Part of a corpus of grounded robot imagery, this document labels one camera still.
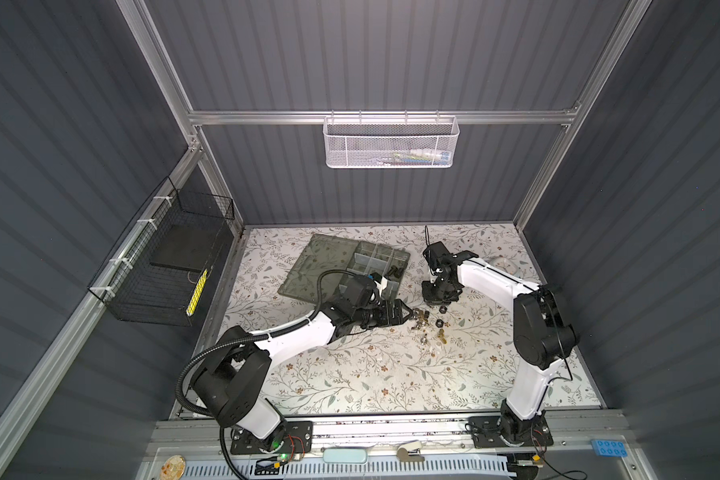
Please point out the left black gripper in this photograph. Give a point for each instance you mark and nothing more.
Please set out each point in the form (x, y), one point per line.
(385, 318)

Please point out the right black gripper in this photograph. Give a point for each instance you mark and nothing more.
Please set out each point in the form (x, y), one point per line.
(426, 294)

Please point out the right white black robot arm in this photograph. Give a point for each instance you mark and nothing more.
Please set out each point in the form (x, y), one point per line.
(542, 336)

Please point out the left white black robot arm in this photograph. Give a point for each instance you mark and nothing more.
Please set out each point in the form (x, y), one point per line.
(224, 382)

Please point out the pile of screws and nuts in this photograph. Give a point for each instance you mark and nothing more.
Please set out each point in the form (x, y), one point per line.
(428, 329)

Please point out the floral table mat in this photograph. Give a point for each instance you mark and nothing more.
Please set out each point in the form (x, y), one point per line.
(385, 370)

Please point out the pens in white basket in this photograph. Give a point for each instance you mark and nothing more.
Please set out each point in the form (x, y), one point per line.
(417, 157)

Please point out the light teal flat box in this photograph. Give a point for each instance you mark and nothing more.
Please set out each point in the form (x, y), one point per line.
(345, 456)

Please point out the round wooden disc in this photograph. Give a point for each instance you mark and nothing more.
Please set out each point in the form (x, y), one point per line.
(173, 468)

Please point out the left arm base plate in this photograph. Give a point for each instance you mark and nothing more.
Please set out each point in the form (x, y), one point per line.
(291, 437)

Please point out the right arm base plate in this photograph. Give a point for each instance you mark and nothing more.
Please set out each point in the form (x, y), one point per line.
(506, 431)

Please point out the white wire mesh basket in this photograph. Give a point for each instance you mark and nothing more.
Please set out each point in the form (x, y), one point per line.
(355, 142)

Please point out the black wire wall basket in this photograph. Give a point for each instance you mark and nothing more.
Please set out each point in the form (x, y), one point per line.
(152, 278)

